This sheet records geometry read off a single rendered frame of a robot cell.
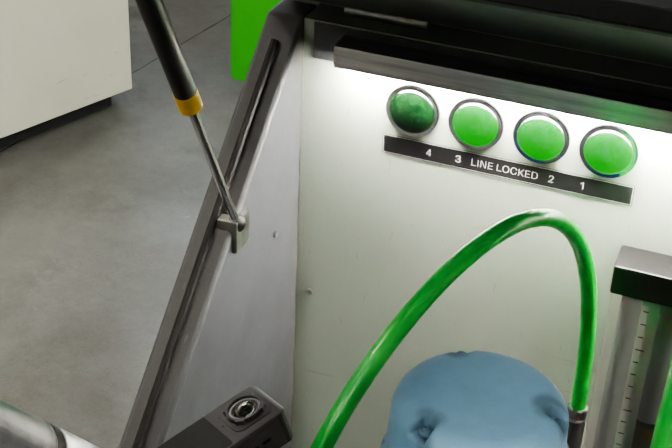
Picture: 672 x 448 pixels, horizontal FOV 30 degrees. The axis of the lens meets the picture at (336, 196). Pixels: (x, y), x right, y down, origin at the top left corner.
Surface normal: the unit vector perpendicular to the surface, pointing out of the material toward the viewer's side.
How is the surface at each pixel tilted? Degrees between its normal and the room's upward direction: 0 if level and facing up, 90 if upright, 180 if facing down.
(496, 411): 0
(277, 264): 90
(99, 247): 0
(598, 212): 90
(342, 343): 90
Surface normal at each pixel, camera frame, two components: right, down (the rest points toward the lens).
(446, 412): 0.05, -0.86
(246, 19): -0.57, 0.40
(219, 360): 0.93, 0.22
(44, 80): 0.73, 0.37
